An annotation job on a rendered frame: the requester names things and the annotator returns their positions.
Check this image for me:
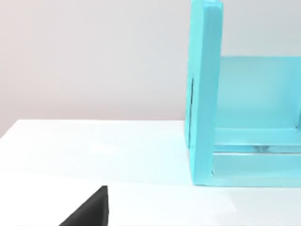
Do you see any light blue rack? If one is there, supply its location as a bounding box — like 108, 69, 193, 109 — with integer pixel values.
184, 0, 301, 188

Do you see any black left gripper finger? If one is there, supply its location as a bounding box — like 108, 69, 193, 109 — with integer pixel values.
58, 185, 110, 226

